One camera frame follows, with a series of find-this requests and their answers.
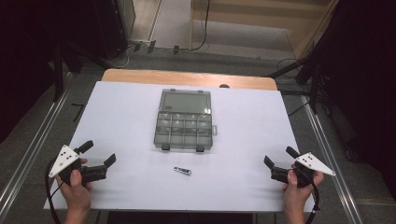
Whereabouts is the person's right hand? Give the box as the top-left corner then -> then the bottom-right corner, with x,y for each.
281,163 -> 325,214

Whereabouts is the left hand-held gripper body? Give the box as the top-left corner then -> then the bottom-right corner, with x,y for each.
49,145 -> 108,188

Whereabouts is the black cabinet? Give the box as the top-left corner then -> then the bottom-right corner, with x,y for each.
92,0 -> 137,60

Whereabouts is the white floor cable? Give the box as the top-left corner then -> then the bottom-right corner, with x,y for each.
106,45 -> 135,69

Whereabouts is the white power strip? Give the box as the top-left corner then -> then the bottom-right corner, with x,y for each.
129,38 -> 157,46

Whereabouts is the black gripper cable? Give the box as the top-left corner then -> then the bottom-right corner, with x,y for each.
44,158 -> 64,224
303,170 -> 322,224

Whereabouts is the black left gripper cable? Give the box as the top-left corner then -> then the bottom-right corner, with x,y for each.
44,158 -> 64,224

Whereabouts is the black hanging cable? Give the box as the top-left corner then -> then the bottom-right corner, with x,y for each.
190,0 -> 211,52

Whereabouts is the black floor tape strip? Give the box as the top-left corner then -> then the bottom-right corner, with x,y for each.
70,103 -> 86,123

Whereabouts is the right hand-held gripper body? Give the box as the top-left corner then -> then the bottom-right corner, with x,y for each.
270,151 -> 337,189

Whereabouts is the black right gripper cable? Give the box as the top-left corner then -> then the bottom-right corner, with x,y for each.
303,170 -> 322,224

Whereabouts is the small silver metal part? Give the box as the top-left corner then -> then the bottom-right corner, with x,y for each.
173,166 -> 193,176

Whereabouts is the white table cover board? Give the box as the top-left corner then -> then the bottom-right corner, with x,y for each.
43,80 -> 316,214

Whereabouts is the clear plastic compartment box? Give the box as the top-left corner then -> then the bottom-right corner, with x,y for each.
153,88 -> 219,154

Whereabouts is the person's left hand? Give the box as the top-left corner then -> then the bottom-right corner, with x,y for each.
55,158 -> 93,213

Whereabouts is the metal floor rail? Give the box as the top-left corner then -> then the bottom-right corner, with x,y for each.
0,73 -> 74,216
299,93 -> 364,224

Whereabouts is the black metal stand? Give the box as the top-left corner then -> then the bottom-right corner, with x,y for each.
264,46 -> 325,115
50,40 -> 110,103

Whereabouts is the light wooden platform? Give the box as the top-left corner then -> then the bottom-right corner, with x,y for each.
189,0 -> 340,60

